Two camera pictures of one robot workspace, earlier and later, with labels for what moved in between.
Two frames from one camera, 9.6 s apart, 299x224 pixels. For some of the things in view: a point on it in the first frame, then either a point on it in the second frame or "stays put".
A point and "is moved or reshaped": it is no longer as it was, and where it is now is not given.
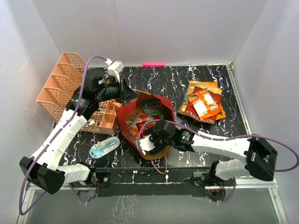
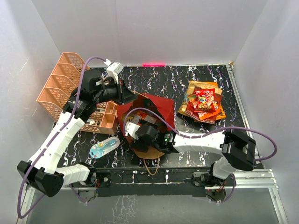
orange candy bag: x=204 y=103 stays put
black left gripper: x=126 y=93 stays put
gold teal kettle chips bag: x=191 y=85 stays put
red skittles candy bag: x=147 y=127 is moved or reshaped
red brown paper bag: x=127 y=111 is moved or reshaped
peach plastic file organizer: x=66 y=76 stays put
